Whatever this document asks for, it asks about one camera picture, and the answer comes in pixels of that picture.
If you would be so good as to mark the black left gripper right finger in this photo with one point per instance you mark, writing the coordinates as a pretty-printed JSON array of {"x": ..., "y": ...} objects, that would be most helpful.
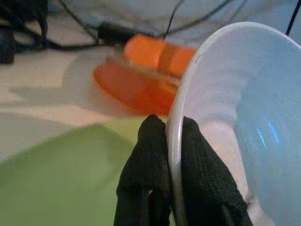
[{"x": 202, "y": 174}]

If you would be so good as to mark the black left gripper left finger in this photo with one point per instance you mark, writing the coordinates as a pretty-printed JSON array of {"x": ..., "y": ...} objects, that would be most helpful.
[{"x": 145, "y": 169}]

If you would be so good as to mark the green plate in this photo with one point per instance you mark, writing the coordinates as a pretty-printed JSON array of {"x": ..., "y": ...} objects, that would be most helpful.
[{"x": 58, "y": 176}]

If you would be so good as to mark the white bowl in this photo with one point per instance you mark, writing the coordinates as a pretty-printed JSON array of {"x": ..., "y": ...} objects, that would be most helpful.
[{"x": 235, "y": 82}]

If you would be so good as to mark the orange plate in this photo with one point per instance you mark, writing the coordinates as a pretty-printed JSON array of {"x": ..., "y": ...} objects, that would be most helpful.
[{"x": 131, "y": 91}]

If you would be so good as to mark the orange bowl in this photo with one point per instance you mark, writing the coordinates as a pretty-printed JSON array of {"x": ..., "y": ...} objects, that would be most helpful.
[{"x": 150, "y": 51}]

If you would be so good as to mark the small black adapter brick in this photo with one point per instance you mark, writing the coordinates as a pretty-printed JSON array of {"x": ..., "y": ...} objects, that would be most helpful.
[{"x": 113, "y": 35}]

